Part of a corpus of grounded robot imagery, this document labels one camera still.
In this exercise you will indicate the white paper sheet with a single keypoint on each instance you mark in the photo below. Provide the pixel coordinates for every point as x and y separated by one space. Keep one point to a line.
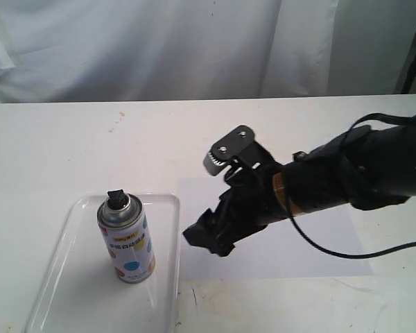
276 252

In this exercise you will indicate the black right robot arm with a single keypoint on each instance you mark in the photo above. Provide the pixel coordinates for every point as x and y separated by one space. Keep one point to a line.
370 166

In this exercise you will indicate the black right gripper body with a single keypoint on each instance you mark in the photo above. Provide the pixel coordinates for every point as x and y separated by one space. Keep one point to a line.
248 206

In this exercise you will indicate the colourful spray can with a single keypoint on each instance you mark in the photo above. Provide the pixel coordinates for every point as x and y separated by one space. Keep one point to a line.
122 221

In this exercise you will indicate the white backdrop curtain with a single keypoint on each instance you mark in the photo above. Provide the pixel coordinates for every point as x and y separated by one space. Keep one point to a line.
64 51

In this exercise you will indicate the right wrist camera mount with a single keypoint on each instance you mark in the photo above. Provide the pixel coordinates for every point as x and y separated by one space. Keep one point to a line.
238 148

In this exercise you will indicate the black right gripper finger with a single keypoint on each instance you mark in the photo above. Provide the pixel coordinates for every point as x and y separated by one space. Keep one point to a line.
220 247
202 232

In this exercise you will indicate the clear plastic tray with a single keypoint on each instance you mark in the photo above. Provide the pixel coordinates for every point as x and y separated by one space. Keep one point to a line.
81 291

